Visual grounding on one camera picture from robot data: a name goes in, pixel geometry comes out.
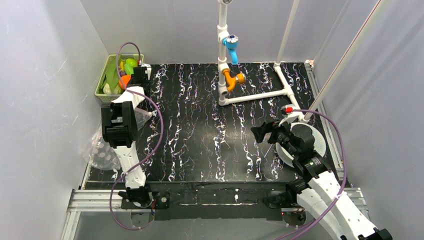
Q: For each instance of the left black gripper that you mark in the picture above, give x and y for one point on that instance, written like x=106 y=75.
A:
x=140 y=76

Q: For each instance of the clear zip top bag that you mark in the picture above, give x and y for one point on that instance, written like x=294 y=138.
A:
x=99 y=154

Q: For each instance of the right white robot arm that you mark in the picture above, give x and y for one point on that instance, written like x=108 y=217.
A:
x=316 y=189

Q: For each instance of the blue faucet valve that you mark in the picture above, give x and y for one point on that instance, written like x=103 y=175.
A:
x=231 y=44

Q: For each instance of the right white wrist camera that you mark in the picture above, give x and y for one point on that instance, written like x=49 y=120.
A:
x=290 y=112

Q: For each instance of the orange toy fruit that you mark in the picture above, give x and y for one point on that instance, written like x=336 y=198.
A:
x=124 y=80

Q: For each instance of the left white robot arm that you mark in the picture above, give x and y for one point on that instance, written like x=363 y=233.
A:
x=119 y=128

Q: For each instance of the green lime toy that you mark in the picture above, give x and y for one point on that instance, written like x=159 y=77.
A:
x=131 y=62

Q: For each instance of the green plastic basket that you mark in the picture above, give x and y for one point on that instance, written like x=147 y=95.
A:
x=108 y=98

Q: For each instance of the white round perforated plate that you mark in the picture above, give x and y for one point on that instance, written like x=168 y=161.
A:
x=319 y=146

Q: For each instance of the orange faucet valve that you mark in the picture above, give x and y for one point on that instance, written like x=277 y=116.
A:
x=232 y=81

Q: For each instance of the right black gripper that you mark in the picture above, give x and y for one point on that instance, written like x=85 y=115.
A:
x=269 y=133

